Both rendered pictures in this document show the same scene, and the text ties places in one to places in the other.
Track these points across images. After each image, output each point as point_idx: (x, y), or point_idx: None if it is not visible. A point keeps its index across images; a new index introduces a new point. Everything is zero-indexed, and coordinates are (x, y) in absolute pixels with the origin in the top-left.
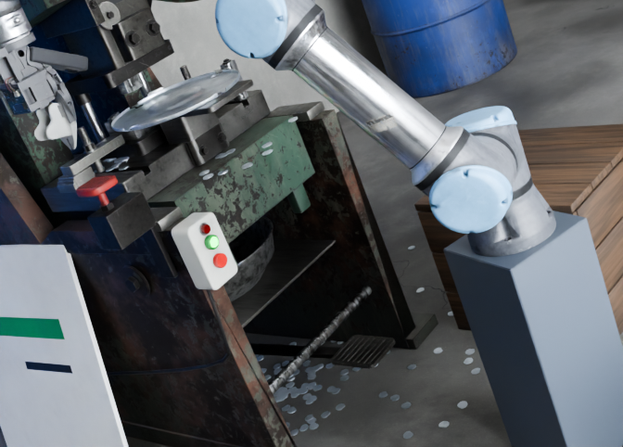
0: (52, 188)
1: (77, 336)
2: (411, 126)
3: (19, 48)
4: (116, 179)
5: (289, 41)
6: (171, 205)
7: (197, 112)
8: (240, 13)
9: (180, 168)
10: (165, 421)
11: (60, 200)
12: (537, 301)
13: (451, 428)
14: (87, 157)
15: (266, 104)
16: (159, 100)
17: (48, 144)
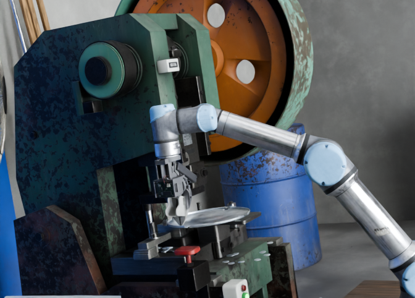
0: (121, 258)
1: None
2: (398, 235)
3: (172, 161)
4: (199, 248)
5: (344, 179)
6: (213, 274)
7: (233, 223)
8: (322, 161)
9: (208, 257)
10: None
11: (125, 267)
12: None
13: None
14: (154, 240)
15: (246, 233)
16: (196, 216)
17: (115, 232)
